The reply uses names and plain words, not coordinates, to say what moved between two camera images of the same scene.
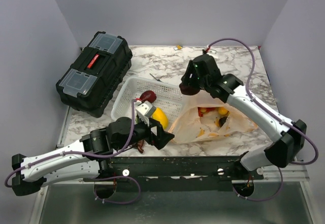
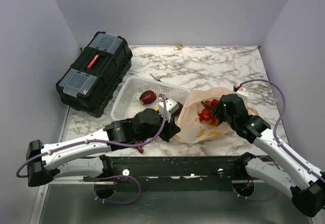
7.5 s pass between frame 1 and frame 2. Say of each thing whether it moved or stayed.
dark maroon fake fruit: moved
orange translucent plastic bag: moved
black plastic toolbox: stayed
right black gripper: moved
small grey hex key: stayed
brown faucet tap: stayed
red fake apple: stayed
